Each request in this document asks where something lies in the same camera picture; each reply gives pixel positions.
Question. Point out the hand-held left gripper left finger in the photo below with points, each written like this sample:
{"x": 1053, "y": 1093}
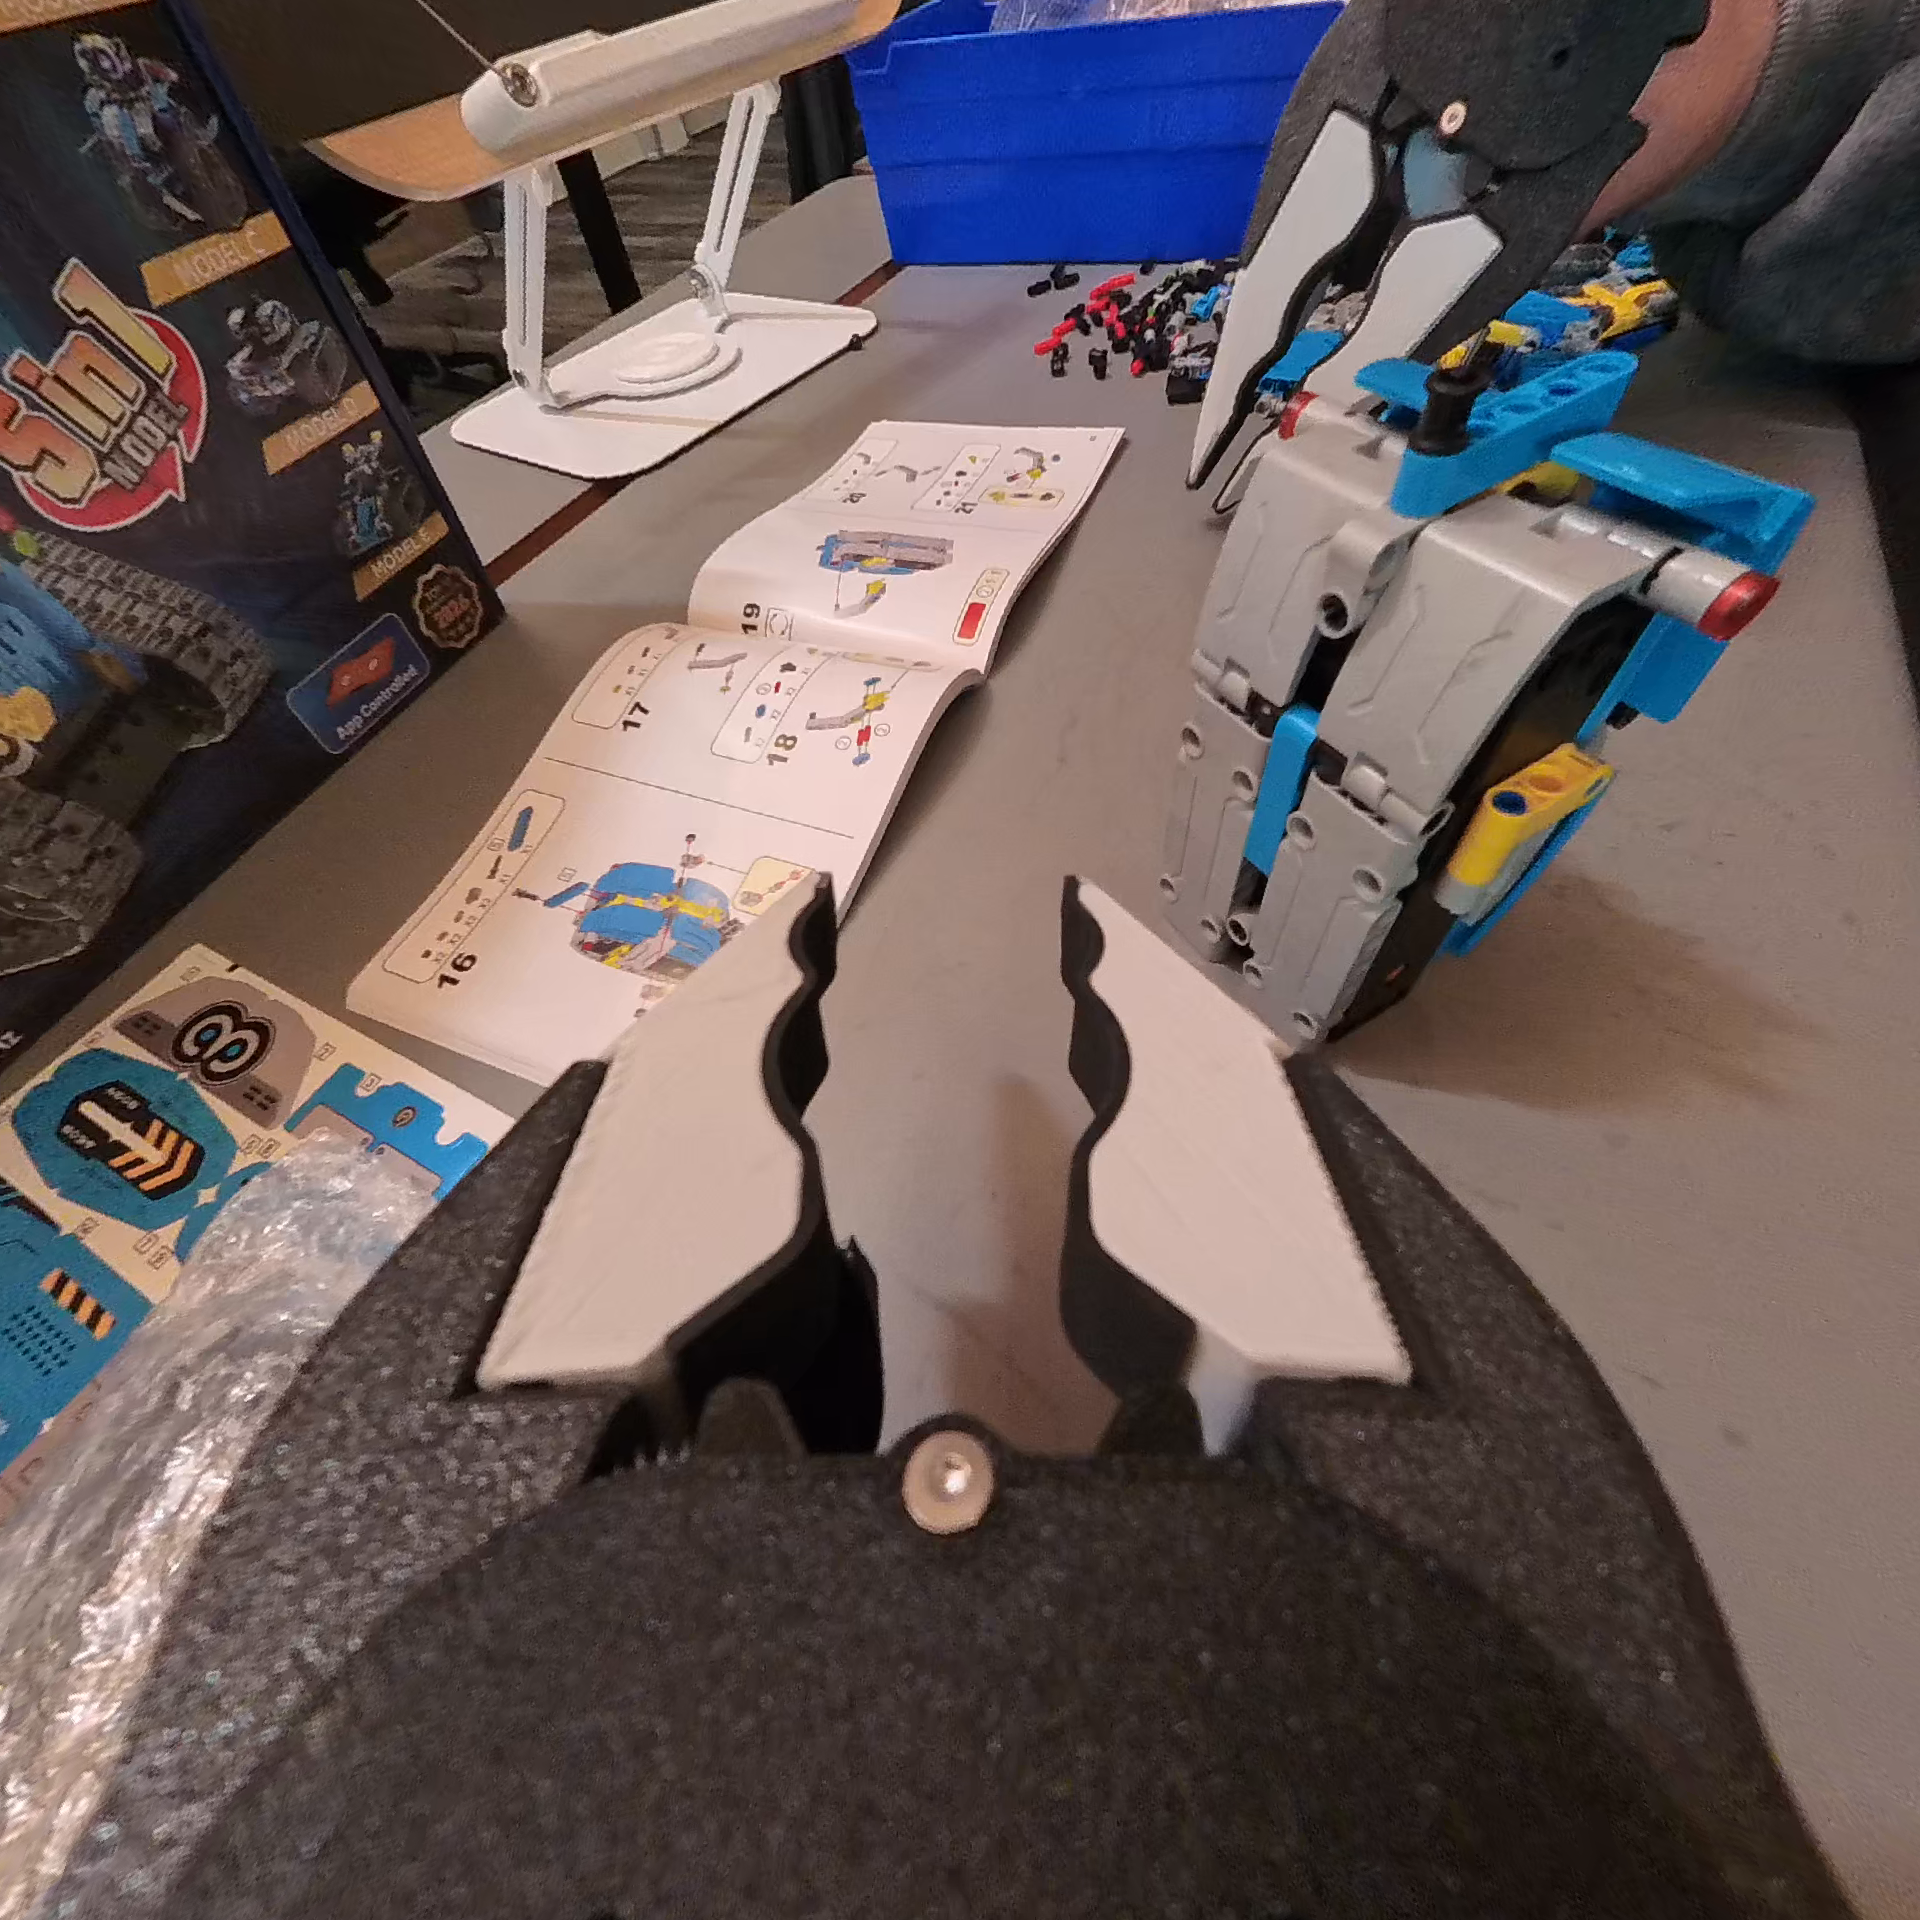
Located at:
{"x": 661, "y": 1200}

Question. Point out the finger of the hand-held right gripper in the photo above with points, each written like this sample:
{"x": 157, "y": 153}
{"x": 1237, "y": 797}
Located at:
{"x": 1441, "y": 285}
{"x": 1305, "y": 225}

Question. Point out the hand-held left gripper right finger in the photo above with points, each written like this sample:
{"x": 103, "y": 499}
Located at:
{"x": 1244, "y": 1200}

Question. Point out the black brick axle pin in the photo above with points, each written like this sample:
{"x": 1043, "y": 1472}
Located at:
{"x": 1442, "y": 409}

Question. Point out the blue brick beam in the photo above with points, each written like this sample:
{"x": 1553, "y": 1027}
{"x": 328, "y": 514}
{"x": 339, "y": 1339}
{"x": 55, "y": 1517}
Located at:
{"x": 1530, "y": 405}

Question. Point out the blue brick toy car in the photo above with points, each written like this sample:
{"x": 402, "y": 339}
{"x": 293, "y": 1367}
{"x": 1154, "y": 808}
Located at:
{"x": 1320, "y": 601}

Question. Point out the person's right forearm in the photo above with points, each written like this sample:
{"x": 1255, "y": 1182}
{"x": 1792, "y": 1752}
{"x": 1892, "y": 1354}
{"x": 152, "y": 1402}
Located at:
{"x": 1831, "y": 195}

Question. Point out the grey desk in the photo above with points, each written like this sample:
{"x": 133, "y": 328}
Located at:
{"x": 1650, "y": 1200}

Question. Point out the person's right hand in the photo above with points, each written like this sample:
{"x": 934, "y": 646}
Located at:
{"x": 1695, "y": 105}

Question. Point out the pile of small brick parts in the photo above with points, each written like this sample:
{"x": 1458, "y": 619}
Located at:
{"x": 1141, "y": 322}

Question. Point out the blue storage bin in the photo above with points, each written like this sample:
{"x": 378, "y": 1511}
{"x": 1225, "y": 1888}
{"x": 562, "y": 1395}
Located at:
{"x": 1081, "y": 135}

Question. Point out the open instruction booklet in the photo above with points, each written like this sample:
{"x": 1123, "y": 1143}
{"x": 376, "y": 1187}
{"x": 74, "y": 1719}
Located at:
{"x": 720, "y": 781}

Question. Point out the dark dotted cloth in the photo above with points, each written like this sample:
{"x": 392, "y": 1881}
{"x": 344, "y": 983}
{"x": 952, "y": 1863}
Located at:
{"x": 1890, "y": 524}

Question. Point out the blue printed leaflet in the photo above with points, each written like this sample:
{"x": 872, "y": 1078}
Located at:
{"x": 134, "y": 1170}

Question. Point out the crumpled clear plastic bag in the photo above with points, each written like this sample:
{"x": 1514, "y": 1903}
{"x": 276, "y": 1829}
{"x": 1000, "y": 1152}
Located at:
{"x": 134, "y": 1501}

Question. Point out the white adjustable stand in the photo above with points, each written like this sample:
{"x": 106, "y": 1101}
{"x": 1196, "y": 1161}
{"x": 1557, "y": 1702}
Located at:
{"x": 661, "y": 375}

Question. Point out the dark robot kit box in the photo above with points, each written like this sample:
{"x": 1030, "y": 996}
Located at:
{"x": 180, "y": 524}

